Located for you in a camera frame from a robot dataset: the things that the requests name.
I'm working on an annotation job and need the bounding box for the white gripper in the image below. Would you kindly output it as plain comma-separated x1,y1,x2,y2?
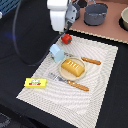
48,2,77,32

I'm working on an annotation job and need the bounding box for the red toy pepper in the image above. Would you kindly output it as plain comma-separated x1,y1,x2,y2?
61,34,72,44

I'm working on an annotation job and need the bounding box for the light blue cup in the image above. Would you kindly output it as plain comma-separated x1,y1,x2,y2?
49,44,64,62

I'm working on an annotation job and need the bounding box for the toy bread loaf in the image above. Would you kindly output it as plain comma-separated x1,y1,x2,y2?
61,59,85,77

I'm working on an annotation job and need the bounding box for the yellow butter box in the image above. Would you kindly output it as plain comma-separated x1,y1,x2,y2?
24,78,47,88

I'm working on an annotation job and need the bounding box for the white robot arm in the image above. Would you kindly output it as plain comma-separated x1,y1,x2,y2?
47,0,77,32

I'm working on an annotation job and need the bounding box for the small grey pot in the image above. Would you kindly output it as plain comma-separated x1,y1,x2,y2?
73,0,80,20

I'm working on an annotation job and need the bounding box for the large grey pot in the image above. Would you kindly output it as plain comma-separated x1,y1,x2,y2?
84,0,108,26

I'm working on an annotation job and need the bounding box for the brown wooden board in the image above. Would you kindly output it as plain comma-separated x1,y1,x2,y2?
71,2,128,43

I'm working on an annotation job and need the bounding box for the round wooden plate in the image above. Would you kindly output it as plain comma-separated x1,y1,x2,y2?
59,57,86,81

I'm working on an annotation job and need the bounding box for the blue dish rack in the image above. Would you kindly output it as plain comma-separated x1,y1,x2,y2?
0,0,20,15

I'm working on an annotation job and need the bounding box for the beige bowl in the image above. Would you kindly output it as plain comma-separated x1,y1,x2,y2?
121,7,128,30

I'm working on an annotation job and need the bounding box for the knife with orange handle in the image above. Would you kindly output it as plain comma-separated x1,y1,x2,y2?
64,52,101,65

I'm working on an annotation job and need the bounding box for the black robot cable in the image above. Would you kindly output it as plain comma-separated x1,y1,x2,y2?
12,3,73,67

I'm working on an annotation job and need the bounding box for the fork with orange handle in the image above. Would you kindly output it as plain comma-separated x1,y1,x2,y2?
48,73,89,91

